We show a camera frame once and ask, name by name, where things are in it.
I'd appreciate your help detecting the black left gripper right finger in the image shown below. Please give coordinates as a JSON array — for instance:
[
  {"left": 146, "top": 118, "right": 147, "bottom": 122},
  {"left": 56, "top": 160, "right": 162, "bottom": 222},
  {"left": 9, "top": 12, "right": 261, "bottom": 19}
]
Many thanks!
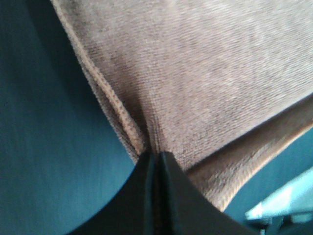
[{"left": 159, "top": 152, "right": 252, "bottom": 235}]

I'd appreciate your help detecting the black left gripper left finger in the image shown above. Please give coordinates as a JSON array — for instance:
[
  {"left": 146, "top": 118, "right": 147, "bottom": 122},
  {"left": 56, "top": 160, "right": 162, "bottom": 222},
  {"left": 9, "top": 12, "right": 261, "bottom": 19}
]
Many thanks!
[{"left": 69, "top": 152, "right": 155, "bottom": 235}]

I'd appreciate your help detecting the brown microfibre towel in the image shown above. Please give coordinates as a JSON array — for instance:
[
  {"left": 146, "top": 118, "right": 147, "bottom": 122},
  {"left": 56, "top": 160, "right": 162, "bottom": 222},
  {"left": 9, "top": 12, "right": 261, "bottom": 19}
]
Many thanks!
[{"left": 52, "top": 0, "right": 313, "bottom": 211}]

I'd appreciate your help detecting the white plastic bin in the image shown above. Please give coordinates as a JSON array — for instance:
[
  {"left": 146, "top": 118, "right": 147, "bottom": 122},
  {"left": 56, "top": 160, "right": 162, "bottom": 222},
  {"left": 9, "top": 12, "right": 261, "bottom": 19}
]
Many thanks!
[{"left": 245, "top": 168, "right": 313, "bottom": 223}]

